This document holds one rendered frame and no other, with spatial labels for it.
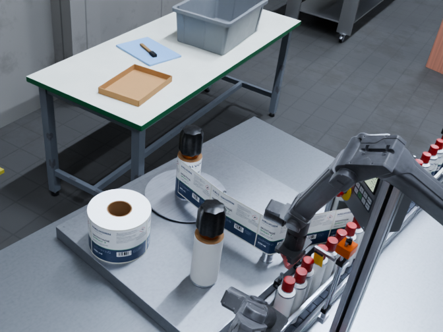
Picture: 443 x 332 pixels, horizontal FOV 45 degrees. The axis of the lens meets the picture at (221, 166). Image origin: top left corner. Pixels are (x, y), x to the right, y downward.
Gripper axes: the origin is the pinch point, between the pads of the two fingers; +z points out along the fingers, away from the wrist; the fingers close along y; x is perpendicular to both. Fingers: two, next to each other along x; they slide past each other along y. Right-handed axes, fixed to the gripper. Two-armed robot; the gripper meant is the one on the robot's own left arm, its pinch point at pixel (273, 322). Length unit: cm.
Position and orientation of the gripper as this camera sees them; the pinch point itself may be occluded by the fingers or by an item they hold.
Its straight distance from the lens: 158.8
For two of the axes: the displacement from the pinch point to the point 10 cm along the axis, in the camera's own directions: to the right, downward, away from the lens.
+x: -5.8, 8.0, -1.6
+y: -7.6, -4.6, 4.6
